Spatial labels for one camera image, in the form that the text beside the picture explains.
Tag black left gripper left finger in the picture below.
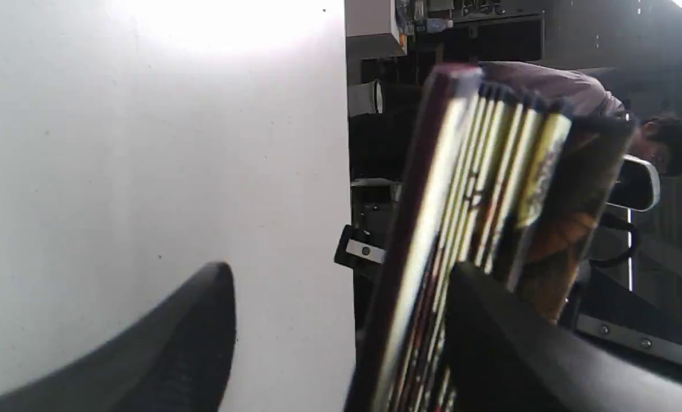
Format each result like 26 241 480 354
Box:
0 262 237 411

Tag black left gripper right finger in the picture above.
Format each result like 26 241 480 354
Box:
444 262 682 411

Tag painted paper folding fan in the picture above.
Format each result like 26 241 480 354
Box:
344 64 639 411

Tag black office chair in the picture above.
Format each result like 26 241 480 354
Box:
589 154 661 268

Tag person in brown shirt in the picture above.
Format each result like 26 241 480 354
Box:
478 61 682 178

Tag dark background shelf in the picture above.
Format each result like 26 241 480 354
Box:
347 1 550 85

